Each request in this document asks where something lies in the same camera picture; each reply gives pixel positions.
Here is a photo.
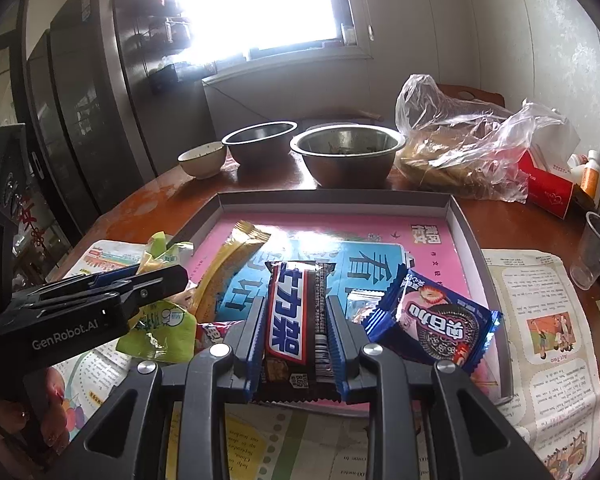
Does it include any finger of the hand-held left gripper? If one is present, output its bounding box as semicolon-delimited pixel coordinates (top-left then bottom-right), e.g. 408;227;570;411
112;265;189;328
35;264;148;295

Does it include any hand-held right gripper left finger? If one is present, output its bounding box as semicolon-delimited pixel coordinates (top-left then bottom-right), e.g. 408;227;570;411
67;296;267;480

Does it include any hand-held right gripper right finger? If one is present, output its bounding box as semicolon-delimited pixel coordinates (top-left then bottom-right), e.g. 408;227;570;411
326;296;553;480

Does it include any long red snack packet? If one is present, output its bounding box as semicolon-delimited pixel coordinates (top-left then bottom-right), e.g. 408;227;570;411
195;321;246;356

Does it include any brown chocolate bar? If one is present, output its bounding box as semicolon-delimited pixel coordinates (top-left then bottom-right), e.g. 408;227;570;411
257;259;341;403

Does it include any yellow green snack packet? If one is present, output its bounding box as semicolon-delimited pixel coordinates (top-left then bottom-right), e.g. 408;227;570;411
117;232;201;363

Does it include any long yellow snack packet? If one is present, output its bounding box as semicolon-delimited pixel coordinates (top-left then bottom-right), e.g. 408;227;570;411
187;220;271;326

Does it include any blue sandwich cookie packet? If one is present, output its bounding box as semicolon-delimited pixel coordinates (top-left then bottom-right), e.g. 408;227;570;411
362;267;503;376

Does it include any grey shallow cardboard box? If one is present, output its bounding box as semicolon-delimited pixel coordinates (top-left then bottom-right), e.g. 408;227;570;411
167;191;513;406

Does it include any person's left hand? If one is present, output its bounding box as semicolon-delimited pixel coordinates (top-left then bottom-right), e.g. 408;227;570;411
39;367;84;450

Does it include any red knot ornament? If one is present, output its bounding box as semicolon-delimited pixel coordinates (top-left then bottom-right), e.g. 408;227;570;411
22;195;48;248

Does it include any small ceramic bowl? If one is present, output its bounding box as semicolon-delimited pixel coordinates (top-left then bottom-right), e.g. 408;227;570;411
177;142;227;180

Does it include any dark grey refrigerator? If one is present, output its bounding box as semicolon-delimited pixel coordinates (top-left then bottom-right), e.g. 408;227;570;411
25;0;211;241

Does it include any small steel bowl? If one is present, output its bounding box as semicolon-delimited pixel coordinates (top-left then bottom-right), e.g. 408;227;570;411
221;121;298;167

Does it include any large steel bowl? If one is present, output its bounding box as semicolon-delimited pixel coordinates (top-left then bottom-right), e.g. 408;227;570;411
290;125;407;188

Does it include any printed newspaper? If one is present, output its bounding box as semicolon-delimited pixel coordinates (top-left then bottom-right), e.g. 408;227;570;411
55;240;600;480

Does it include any clear plastic bag with food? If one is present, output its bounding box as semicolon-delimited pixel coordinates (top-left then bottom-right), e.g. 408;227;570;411
395;74;581;203

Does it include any red tissue box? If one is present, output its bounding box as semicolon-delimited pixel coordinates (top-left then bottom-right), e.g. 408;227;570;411
517;150;576;220

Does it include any clear plastic cup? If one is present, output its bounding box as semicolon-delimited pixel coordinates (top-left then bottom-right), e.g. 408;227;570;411
570;211;600;290

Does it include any wooden chair back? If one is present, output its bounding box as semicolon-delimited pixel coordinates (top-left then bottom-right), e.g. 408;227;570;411
437;84;506;111

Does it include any bright window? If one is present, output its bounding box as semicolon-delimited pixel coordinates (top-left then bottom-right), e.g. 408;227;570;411
157;0;371;61

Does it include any orange pill bottle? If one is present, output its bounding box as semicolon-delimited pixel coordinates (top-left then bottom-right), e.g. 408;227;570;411
580;156;600;200

